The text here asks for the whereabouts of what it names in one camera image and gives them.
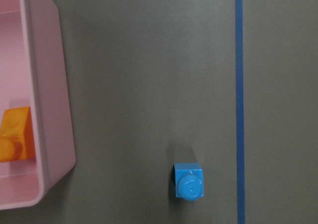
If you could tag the light blue toy block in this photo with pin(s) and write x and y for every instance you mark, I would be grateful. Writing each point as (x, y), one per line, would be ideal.
(188, 181)

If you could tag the pink plastic box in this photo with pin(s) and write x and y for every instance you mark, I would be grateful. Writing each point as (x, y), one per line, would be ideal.
(32, 73)

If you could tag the orange toy block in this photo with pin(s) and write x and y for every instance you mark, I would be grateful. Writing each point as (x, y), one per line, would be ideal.
(16, 135)

